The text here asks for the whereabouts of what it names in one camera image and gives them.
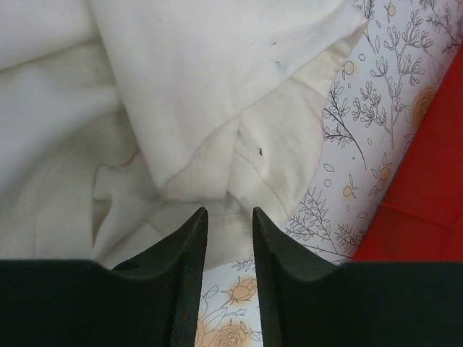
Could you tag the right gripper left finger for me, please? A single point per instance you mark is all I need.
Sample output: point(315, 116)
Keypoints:
point(151, 299)

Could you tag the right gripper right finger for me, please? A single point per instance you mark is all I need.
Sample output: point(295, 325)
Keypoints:
point(307, 301)

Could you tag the cream white t-shirt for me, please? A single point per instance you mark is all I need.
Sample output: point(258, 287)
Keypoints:
point(119, 119)

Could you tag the red plastic bin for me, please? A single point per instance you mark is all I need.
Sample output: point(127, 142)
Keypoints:
point(420, 219)

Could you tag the floral table mat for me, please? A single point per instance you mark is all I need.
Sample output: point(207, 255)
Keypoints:
point(373, 111)

